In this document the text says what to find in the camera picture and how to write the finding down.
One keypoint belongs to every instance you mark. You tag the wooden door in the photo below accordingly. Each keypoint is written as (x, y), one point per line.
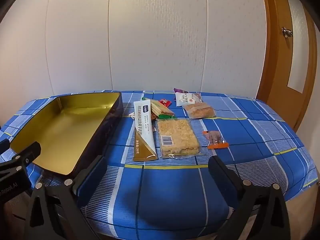
(275, 67)

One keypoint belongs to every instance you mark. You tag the purple candy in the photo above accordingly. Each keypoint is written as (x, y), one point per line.
(178, 90)

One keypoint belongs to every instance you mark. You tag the white and gold long sachet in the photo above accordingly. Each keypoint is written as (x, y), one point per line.
(143, 130)

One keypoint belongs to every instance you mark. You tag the small red candy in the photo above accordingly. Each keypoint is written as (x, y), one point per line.
(165, 102)

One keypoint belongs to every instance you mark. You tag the metal door knob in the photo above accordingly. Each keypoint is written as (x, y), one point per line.
(287, 32)

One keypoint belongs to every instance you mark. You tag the gold-lined dark tin box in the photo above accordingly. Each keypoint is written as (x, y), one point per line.
(62, 125)

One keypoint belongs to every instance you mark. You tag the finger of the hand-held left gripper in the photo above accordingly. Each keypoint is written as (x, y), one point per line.
(3, 145)
(27, 153)

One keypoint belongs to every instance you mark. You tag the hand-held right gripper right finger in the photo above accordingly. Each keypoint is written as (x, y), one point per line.
(222, 177)

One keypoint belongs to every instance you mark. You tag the frosted door glass panel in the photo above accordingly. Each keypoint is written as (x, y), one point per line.
(298, 42)

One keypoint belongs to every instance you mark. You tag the blue plaid tablecloth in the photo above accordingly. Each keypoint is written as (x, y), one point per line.
(175, 192)

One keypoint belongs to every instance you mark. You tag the white snack pouch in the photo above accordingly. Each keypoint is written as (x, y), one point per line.
(186, 98)

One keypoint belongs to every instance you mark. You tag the green-ended cracker packet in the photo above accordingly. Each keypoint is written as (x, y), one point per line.
(160, 107)

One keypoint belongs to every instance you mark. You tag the clear rice crisp cake packet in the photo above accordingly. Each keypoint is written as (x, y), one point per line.
(175, 135)

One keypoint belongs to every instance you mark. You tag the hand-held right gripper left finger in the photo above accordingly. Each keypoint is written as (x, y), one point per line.
(92, 180)

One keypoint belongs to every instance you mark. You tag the clear tan pastry packet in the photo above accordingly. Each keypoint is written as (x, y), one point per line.
(200, 110)

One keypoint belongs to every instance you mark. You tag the small orange-ended snack packet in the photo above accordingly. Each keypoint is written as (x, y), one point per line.
(215, 138)

